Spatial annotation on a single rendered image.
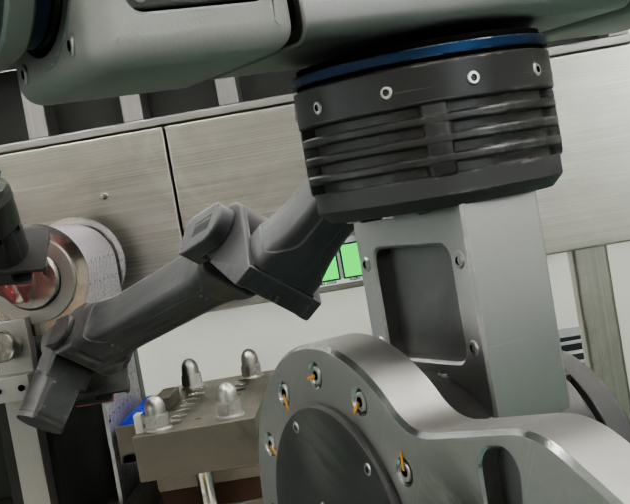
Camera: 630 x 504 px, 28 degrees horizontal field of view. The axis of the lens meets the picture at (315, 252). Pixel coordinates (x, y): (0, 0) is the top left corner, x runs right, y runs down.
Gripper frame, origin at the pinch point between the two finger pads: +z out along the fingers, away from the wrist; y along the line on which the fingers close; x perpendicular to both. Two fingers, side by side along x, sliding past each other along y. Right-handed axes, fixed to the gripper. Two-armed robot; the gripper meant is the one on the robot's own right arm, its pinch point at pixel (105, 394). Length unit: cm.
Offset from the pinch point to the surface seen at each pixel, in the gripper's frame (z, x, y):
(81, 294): -9.0, 10.9, -0.3
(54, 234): -12.9, 18.2, -2.5
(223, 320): 240, 110, -15
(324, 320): 242, 105, 19
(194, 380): 26.6, 10.0, 7.7
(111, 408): 1.8, -1.4, 0.3
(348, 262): 20.7, 23.0, 34.3
